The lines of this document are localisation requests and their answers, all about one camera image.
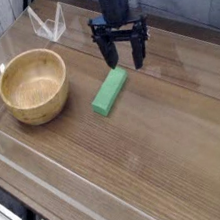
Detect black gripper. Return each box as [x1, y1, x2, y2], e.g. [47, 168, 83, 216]
[88, 0, 148, 70]

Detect green rectangular block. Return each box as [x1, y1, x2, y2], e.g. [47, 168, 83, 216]
[91, 67, 128, 117]

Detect wooden bowl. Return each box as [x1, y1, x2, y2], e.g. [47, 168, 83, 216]
[0, 48, 69, 126]

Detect clear acrylic corner bracket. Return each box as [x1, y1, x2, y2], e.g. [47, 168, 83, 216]
[27, 3, 66, 42]

